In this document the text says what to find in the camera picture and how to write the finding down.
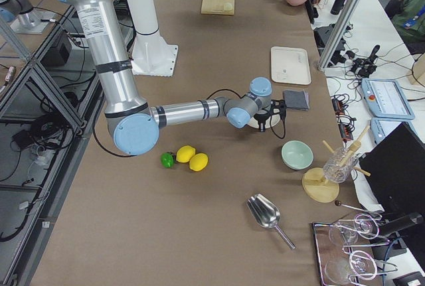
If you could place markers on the yellow lemon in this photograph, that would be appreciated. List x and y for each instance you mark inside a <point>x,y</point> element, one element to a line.
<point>185,153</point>
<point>198,162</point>

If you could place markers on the clear glass cup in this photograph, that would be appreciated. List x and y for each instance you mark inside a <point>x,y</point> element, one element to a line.
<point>339,166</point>

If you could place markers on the teach pendant far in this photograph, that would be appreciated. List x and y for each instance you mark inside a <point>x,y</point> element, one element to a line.
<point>386,99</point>

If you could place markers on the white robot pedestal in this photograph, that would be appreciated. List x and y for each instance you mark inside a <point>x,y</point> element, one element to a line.
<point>151,55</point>

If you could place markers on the metal glass rack tray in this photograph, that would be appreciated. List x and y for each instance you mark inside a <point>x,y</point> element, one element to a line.
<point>343,250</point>

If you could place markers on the wooden cutting board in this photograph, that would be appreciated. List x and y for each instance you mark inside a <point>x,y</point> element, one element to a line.
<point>215,7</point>

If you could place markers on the aluminium frame post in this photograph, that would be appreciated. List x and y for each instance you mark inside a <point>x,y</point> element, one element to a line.
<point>336,34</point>

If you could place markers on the yellow lemon near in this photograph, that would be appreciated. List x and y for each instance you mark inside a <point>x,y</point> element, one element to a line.
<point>198,162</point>

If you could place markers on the wooden cup stand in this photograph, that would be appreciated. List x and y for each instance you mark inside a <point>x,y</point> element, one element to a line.
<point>322,190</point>

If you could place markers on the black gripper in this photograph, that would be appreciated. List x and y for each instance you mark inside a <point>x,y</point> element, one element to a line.
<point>262,121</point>

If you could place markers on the cream round plate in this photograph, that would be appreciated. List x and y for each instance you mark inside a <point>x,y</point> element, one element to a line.
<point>270,122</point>

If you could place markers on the teach pendant near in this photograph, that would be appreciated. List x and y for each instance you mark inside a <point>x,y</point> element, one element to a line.
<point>381,127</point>

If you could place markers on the metal scoop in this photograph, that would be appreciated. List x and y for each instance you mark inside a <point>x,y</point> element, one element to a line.
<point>267,215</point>

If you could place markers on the black monitor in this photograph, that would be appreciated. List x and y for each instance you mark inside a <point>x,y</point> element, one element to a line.
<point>396,166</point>

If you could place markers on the green lime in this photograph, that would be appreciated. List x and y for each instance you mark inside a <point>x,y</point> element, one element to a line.
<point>167,159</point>

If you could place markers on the yellow lemon far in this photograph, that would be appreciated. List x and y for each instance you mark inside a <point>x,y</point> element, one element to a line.
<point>185,153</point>

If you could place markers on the seated person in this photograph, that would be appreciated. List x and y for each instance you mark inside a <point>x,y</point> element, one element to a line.
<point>407,17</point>

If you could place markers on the teach pendant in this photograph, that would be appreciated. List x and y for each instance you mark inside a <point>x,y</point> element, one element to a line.
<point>381,127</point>
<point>386,99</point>

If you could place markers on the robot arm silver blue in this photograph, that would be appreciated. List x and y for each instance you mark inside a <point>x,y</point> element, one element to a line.
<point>22,16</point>
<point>133,124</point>

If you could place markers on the cream rectangular tray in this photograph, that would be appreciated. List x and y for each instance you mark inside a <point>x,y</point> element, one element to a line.
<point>290,66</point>

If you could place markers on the grey folded cloth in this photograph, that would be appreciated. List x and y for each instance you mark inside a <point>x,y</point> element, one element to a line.
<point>297,100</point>

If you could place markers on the mint green bowl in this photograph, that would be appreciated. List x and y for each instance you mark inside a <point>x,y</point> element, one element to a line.
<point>297,155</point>

